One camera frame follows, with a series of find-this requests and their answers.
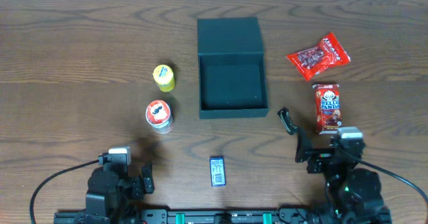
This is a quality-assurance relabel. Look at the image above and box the red Hello Panda box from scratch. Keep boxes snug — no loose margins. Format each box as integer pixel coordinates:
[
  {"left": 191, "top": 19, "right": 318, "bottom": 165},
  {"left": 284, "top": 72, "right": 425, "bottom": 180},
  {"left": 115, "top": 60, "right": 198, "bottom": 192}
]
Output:
[{"left": 312, "top": 84, "right": 342, "bottom": 134}]

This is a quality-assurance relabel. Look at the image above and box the red Pringles can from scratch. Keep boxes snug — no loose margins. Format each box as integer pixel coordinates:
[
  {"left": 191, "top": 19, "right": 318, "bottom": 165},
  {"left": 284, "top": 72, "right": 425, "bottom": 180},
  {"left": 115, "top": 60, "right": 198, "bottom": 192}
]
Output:
[{"left": 145, "top": 100, "right": 174, "bottom": 134}]

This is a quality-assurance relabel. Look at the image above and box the red candy bag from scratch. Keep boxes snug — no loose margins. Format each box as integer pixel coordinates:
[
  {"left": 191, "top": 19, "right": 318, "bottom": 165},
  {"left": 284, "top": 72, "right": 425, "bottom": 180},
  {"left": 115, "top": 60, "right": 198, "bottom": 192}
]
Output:
[{"left": 286, "top": 32, "right": 350, "bottom": 81}]

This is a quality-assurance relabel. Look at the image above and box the yellow small can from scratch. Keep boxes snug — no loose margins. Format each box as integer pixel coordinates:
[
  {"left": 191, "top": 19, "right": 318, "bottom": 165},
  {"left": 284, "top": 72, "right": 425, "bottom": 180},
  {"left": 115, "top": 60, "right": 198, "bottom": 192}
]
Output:
[{"left": 152, "top": 64, "right": 175, "bottom": 92}]

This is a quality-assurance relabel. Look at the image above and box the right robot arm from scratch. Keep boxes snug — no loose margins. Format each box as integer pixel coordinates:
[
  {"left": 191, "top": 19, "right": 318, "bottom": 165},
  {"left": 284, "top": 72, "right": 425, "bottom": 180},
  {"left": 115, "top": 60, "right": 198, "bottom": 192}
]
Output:
[{"left": 295, "top": 127, "right": 384, "bottom": 223}]

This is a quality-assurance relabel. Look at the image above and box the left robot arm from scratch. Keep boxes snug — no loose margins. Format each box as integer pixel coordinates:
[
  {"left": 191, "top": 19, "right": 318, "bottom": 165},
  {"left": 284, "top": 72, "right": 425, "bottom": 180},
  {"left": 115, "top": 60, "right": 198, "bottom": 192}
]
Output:
[{"left": 73, "top": 162, "right": 154, "bottom": 224}]

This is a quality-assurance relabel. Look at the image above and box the black folded clip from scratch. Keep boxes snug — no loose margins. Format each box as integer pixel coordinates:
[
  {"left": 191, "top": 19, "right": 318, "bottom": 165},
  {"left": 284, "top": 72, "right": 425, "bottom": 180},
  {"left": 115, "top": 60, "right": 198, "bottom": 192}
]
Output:
[{"left": 278, "top": 108, "right": 298, "bottom": 135}]

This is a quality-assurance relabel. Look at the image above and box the small blue packet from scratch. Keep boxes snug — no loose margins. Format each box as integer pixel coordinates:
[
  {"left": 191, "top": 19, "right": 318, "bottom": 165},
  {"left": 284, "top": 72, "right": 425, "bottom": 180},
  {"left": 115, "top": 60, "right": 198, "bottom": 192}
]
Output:
[{"left": 209, "top": 157, "right": 226, "bottom": 187}]

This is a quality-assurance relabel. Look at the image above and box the dark green open box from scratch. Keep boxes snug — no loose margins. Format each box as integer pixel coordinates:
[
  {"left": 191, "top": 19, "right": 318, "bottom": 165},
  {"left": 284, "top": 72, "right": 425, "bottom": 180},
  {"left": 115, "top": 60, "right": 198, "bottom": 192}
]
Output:
[{"left": 197, "top": 17, "right": 269, "bottom": 119}]

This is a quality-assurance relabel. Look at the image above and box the right black cable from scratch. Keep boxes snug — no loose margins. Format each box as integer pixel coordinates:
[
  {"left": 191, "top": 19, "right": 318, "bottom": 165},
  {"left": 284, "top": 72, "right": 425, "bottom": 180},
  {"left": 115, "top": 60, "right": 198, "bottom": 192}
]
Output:
[{"left": 359, "top": 160, "right": 428, "bottom": 205}]

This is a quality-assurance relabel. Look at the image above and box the black cable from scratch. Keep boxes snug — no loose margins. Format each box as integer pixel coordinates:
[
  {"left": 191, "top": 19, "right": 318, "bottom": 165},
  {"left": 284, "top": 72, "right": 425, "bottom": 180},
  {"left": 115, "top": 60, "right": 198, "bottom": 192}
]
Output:
[
  {"left": 29, "top": 159, "right": 101, "bottom": 224},
  {"left": 359, "top": 160, "right": 428, "bottom": 205}
]

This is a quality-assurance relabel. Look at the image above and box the black mounting rail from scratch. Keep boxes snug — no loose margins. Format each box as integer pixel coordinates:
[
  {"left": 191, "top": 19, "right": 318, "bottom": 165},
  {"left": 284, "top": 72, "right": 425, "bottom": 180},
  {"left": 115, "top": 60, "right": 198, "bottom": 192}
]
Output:
[{"left": 53, "top": 207, "right": 393, "bottom": 224}]

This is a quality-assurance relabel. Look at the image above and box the left black cable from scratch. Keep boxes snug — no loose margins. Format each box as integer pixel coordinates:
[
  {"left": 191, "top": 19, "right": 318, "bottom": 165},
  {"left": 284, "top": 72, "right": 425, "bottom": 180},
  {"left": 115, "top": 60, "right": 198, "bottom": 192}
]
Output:
[{"left": 29, "top": 159, "right": 101, "bottom": 224}]

